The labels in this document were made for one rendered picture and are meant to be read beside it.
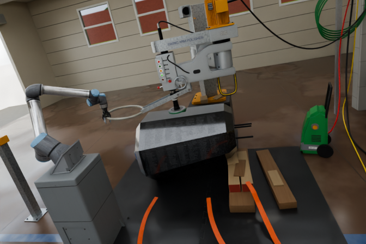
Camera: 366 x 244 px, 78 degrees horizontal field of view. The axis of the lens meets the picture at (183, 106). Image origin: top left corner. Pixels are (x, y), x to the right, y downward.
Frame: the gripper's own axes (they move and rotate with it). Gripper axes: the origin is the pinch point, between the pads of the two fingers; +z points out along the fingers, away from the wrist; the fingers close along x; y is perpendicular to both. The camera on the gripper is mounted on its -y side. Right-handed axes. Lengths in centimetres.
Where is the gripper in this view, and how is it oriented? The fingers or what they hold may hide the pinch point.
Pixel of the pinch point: (108, 122)
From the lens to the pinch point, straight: 291.7
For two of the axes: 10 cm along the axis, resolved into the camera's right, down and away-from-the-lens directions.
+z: 1.3, 9.3, 3.3
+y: 5.1, 2.3, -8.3
